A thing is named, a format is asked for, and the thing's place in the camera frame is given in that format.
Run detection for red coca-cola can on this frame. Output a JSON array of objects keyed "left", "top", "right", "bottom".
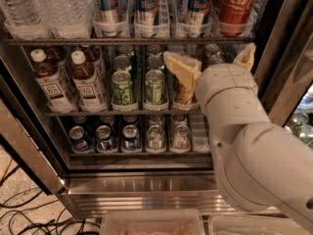
[{"left": 218, "top": 0, "right": 255, "bottom": 36}]

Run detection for green can front right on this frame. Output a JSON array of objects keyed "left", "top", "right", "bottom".
[{"left": 145, "top": 70, "right": 166, "bottom": 111}]

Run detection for clear water bottle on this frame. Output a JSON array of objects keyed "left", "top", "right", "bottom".
[
  {"left": 44, "top": 0, "right": 89, "bottom": 39},
  {"left": 0, "top": 0, "right": 51, "bottom": 40}
]

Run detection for clear water bottle left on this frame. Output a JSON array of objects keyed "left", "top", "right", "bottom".
[{"left": 0, "top": 0, "right": 51, "bottom": 40}]

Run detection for blue pepsi can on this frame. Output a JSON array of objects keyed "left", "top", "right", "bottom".
[
  {"left": 96, "top": 125, "right": 116, "bottom": 153},
  {"left": 68, "top": 125, "right": 92, "bottom": 154},
  {"left": 121, "top": 124, "right": 140, "bottom": 151}
]

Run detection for clear plastic bin right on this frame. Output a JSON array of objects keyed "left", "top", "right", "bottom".
[{"left": 208, "top": 214, "right": 310, "bottom": 235}]

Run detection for silver can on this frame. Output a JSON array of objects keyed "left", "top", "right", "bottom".
[
  {"left": 147, "top": 125, "right": 165, "bottom": 152},
  {"left": 171, "top": 125, "right": 191, "bottom": 153}
]

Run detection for tea bottle white cap right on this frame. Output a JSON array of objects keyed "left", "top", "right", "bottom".
[{"left": 70, "top": 50, "right": 106, "bottom": 112}]

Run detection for stainless steel fridge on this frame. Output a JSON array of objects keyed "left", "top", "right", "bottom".
[{"left": 1, "top": 0, "right": 313, "bottom": 218}]

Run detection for blue red bull can right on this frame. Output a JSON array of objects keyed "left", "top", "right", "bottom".
[{"left": 184, "top": 0, "right": 211, "bottom": 37}]

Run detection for clear water bottle right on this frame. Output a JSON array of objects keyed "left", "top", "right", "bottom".
[{"left": 44, "top": 0, "right": 89, "bottom": 39}]

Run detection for black floor cables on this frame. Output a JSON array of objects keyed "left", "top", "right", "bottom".
[{"left": 0, "top": 164, "right": 101, "bottom": 235}]

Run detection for gold can front left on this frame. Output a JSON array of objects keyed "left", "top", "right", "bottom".
[{"left": 173, "top": 78, "right": 196, "bottom": 111}]

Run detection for blue pepsi can left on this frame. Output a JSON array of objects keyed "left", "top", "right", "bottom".
[{"left": 68, "top": 125, "right": 92, "bottom": 154}]

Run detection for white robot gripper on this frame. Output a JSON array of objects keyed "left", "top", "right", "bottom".
[{"left": 163, "top": 43, "right": 258, "bottom": 116}]

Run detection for blue red bull can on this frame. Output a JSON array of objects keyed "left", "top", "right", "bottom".
[
  {"left": 99, "top": 0, "right": 123, "bottom": 37},
  {"left": 184, "top": 0, "right": 211, "bottom": 37},
  {"left": 135, "top": 0, "right": 159, "bottom": 37}
]

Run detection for green can front left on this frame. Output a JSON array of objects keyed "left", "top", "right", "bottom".
[{"left": 112, "top": 70, "right": 136, "bottom": 112}]

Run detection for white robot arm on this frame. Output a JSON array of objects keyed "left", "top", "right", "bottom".
[{"left": 163, "top": 51, "right": 313, "bottom": 233}]

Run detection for tea bottle white cap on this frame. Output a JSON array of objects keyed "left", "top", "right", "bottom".
[
  {"left": 30, "top": 49, "right": 75, "bottom": 113},
  {"left": 70, "top": 50, "right": 106, "bottom": 112}
]

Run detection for blue red bull can left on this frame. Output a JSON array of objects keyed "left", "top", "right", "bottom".
[{"left": 99, "top": 0, "right": 123, "bottom": 37}]

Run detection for tea bottle white cap left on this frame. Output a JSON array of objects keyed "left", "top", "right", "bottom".
[{"left": 30, "top": 49, "right": 75, "bottom": 113}]

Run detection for empty white can tray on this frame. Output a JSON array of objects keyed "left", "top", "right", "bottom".
[{"left": 189, "top": 115, "right": 210, "bottom": 153}]

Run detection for blue red bull can middle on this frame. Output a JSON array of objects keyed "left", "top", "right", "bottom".
[{"left": 135, "top": 0, "right": 159, "bottom": 37}]

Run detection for clear plastic bin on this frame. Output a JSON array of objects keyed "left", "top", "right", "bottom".
[
  {"left": 208, "top": 214, "right": 310, "bottom": 235},
  {"left": 100, "top": 210, "right": 205, "bottom": 235}
]

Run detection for blue pepsi can middle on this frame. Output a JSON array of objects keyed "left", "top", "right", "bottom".
[{"left": 96, "top": 125, "right": 116, "bottom": 153}]

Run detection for green can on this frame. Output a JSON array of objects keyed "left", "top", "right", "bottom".
[
  {"left": 112, "top": 70, "right": 136, "bottom": 112},
  {"left": 145, "top": 70, "right": 166, "bottom": 111}
]

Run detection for silver can front right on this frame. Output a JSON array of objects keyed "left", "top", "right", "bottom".
[{"left": 171, "top": 125, "right": 191, "bottom": 153}]

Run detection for blue pepsi can right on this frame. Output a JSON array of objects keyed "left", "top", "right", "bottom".
[{"left": 121, "top": 124, "right": 140, "bottom": 151}]

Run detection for silver can front left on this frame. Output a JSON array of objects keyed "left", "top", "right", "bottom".
[{"left": 147, "top": 125, "right": 165, "bottom": 152}]

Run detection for clear plastic bin left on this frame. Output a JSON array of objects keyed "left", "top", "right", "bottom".
[{"left": 100, "top": 210, "right": 205, "bottom": 235}]

